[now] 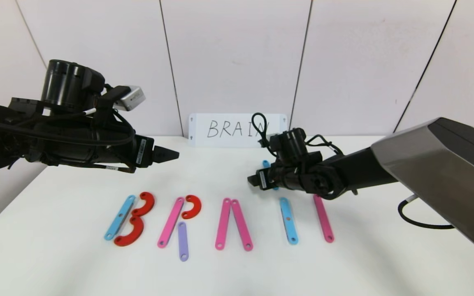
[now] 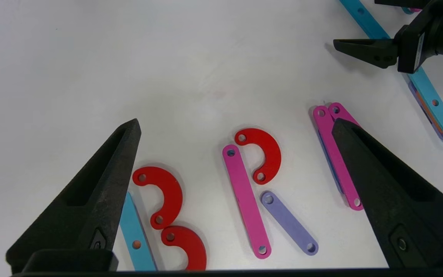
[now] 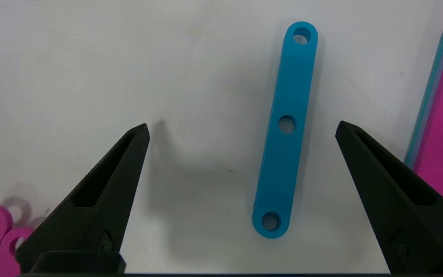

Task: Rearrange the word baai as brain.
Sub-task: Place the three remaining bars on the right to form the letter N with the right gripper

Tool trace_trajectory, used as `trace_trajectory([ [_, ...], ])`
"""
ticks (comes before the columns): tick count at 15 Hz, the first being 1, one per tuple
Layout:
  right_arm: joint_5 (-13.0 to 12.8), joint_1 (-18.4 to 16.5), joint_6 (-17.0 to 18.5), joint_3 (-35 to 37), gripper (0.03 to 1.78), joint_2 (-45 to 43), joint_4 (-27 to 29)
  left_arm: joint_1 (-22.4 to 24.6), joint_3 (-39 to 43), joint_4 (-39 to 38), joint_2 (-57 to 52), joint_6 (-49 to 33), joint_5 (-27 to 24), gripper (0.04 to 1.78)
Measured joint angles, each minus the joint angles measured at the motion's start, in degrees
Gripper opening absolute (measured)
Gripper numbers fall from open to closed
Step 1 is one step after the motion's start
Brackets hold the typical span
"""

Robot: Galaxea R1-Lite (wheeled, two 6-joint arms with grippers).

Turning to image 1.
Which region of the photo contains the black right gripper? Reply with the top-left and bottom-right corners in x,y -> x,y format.
247,164 -> 300,192

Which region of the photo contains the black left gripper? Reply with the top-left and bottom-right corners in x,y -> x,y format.
96,127 -> 180,169

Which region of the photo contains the blue bar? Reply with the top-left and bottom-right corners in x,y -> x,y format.
104,195 -> 136,241
279,198 -> 299,245
262,160 -> 279,190

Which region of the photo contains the small red half-ring piece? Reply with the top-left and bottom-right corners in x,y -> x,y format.
181,195 -> 202,220

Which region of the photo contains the pink bar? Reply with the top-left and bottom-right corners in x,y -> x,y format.
313,194 -> 335,243
231,199 -> 253,251
215,198 -> 232,250
157,197 -> 185,248

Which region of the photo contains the short purple bar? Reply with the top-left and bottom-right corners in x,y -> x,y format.
178,222 -> 189,262

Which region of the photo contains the white sign card BRAIN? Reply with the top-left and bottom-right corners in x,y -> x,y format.
188,114 -> 288,148

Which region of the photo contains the black left camera cable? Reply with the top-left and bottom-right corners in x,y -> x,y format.
112,111 -> 137,144

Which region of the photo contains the black camera cable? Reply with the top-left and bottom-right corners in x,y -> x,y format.
251,113 -> 270,145
112,111 -> 137,144

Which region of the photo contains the black right camera bracket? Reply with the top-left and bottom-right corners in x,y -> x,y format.
268,134 -> 288,165

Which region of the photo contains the black camera bracket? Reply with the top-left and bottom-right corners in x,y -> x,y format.
268,134 -> 288,165
97,86 -> 130,118

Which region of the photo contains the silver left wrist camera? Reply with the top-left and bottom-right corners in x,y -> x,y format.
114,86 -> 146,111

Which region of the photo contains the black right camera cable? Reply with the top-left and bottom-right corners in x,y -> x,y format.
251,113 -> 270,145

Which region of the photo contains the black left camera bracket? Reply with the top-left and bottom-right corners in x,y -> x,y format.
97,86 -> 130,118

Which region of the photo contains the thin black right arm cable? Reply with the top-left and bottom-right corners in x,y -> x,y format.
305,134 -> 344,156

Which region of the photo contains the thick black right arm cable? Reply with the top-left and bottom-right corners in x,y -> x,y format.
397,194 -> 455,229

